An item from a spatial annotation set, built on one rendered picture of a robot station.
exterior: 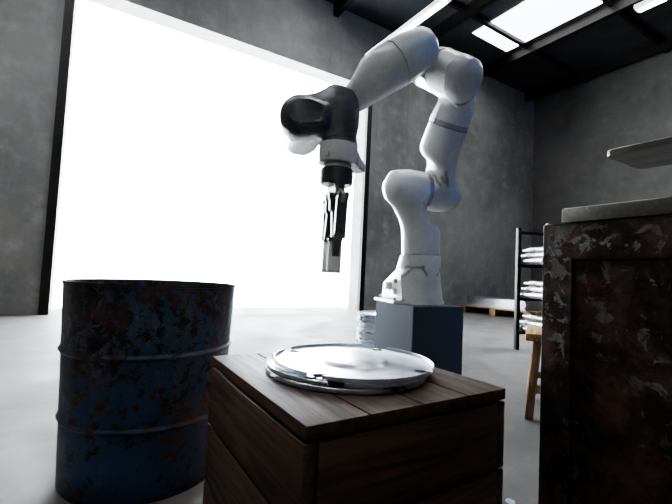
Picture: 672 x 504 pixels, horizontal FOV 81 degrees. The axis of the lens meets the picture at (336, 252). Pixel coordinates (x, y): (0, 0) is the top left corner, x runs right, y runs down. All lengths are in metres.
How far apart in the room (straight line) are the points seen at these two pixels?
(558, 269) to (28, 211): 4.50
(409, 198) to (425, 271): 0.21
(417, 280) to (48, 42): 4.56
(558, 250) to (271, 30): 5.39
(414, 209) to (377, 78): 0.37
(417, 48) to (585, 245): 0.57
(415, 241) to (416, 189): 0.15
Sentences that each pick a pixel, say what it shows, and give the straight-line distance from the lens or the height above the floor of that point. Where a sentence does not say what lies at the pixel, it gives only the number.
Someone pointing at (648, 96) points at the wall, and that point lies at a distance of 8.52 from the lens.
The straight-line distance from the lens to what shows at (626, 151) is 0.89.
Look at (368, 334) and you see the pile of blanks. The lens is 1.81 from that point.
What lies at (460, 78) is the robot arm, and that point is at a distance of 1.02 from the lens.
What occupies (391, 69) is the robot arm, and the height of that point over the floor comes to 0.98.
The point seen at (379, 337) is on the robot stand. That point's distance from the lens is 1.19.
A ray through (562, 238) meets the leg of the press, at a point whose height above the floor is 0.60.
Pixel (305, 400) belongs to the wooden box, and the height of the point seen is 0.35.
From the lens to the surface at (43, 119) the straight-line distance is 4.87.
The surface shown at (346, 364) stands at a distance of 0.69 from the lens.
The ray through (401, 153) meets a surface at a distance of 6.41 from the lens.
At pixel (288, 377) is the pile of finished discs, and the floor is 0.36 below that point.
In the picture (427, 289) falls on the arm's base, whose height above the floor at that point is 0.49.
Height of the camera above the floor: 0.53
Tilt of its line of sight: 3 degrees up
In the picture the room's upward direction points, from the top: 3 degrees clockwise
